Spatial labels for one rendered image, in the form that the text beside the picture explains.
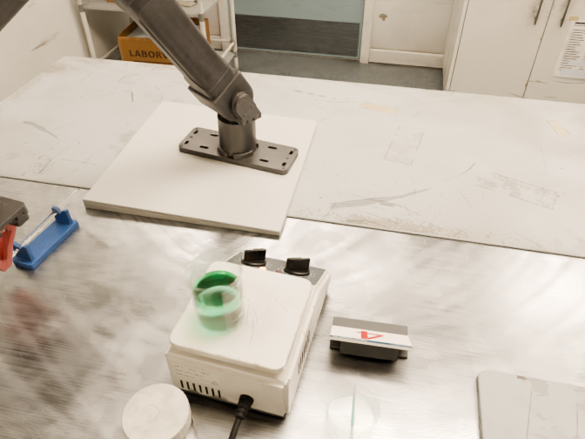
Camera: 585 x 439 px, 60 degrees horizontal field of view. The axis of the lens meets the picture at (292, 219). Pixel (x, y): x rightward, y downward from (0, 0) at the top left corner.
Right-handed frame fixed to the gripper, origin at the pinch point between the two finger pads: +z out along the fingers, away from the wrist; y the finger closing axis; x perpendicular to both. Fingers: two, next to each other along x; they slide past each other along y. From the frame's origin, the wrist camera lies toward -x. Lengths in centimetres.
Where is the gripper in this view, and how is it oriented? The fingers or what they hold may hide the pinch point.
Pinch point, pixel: (3, 263)
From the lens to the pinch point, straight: 75.7
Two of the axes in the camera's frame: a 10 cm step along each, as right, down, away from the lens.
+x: 3.4, -6.4, 6.9
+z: 0.1, 7.4, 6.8
